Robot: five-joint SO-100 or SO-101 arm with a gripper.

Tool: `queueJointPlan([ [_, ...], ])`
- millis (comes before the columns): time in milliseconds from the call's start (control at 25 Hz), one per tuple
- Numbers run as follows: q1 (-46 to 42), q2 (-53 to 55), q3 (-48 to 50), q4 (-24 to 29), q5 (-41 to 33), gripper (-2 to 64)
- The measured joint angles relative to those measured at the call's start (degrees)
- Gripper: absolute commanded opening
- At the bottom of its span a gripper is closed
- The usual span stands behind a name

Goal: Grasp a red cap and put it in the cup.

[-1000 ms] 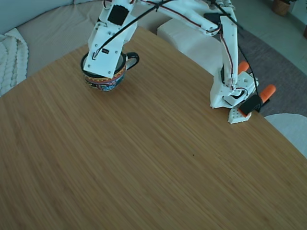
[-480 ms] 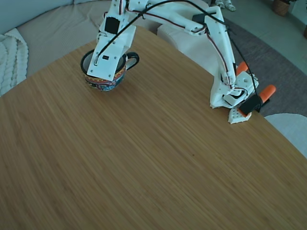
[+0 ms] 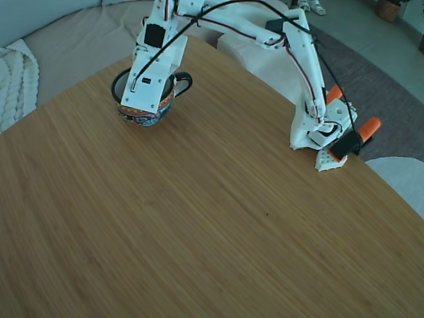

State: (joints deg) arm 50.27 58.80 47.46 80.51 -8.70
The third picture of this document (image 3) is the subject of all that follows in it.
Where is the orange and black clamp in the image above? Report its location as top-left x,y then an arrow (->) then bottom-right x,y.
326,84 -> 345,105
331,116 -> 382,163

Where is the brown woven basket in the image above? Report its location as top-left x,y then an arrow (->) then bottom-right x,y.
376,0 -> 403,23

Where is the white upholstered ottoman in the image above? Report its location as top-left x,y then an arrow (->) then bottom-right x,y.
217,31 -> 301,105

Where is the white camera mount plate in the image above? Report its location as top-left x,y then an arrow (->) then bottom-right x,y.
120,35 -> 189,112

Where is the colourful patterned ceramic cup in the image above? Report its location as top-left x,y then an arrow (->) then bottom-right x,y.
111,68 -> 193,128

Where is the beige sofa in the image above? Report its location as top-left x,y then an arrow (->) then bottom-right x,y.
0,0 -> 290,107

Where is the white chair seat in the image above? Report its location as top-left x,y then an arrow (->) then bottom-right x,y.
364,156 -> 424,220

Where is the white shoe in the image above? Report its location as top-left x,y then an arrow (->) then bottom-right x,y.
297,0 -> 327,16

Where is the black camera cable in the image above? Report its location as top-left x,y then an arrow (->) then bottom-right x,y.
130,0 -> 362,146

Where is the white knitted blanket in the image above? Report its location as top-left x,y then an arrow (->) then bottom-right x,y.
0,38 -> 40,134

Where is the grey rug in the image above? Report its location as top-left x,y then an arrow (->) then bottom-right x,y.
304,21 -> 424,163

